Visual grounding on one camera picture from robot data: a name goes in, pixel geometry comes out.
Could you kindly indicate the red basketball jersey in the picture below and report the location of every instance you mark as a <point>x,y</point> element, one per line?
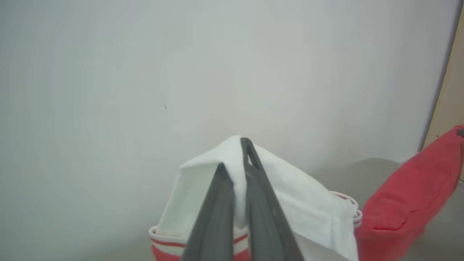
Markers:
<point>308,206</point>

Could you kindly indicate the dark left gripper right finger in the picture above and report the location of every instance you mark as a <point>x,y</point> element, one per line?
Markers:
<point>264,217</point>

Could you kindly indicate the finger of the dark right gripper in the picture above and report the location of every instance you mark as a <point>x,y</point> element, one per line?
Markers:
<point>461,133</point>

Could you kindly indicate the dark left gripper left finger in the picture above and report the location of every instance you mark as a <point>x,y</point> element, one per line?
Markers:
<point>214,224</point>

